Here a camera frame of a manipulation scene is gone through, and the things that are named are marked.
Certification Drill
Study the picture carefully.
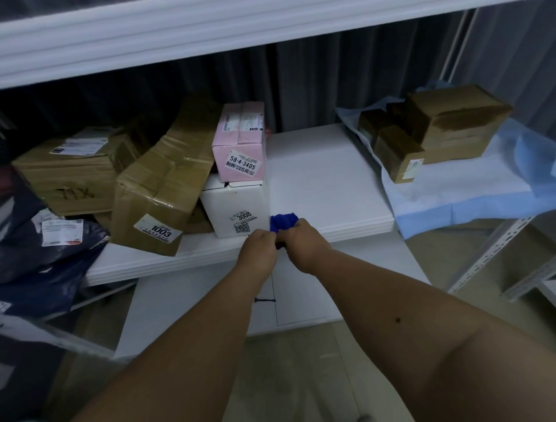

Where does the person's right hand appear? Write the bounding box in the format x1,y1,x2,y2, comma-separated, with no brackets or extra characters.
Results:
277,218,334,275

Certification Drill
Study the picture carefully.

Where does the person's left hand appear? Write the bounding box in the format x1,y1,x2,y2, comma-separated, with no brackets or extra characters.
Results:
236,229,279,283

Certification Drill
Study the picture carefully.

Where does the blue cloth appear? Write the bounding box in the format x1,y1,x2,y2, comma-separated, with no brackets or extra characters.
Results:
269,212,299,250

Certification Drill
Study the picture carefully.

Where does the person's right forearm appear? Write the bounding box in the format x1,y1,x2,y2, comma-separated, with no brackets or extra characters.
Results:
309,250,556,422

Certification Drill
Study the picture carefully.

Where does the person's left forearm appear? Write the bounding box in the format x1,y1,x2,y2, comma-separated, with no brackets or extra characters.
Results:
72,259,272,422

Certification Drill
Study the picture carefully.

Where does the white cardboard box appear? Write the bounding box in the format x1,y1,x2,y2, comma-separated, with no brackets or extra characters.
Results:
199,174,271,239

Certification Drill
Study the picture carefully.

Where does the white lower shelf board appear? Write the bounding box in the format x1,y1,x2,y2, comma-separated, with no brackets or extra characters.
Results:
114,238,431,359

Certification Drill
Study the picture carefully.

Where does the white shelf board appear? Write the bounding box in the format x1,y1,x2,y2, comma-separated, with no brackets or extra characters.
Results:
0,0,522,90
114,238,431,359
85,123,396,288

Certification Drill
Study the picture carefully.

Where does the pink cardboard box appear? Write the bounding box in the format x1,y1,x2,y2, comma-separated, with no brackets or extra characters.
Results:
211,102,268,183

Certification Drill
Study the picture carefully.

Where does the taped brown box with label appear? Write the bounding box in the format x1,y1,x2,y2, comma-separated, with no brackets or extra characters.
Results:
110,95,223,257

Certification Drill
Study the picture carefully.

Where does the small brown cardboard box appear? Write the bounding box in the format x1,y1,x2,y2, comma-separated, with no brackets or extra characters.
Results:
374,125,426,184

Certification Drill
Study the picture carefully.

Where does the small dark brown box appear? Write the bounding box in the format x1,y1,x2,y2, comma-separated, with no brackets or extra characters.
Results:
357,102,409,144

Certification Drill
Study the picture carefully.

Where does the grey curtain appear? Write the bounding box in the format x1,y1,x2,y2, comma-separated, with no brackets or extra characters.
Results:
0,0,556,144

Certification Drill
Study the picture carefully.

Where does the light blue absorbent sheet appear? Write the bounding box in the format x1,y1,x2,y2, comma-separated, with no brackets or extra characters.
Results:
334,80,556,241

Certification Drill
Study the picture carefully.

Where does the large brown taped box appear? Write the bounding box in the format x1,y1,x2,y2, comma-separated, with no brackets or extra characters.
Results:
404,84,514,165

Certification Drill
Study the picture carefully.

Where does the brown box with handwriting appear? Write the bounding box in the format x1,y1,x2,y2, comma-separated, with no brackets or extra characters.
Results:
12,126,144,217

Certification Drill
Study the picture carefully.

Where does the white metal shelf rack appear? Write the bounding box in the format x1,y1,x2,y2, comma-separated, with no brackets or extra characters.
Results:
447,215,556,303

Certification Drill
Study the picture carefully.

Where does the white upper shelf board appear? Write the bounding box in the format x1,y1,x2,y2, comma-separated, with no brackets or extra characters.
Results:
0,0,522,90

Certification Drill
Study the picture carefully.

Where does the dark blue plastic mailer bag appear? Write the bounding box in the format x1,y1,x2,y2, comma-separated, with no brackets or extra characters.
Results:
0,165,110,322

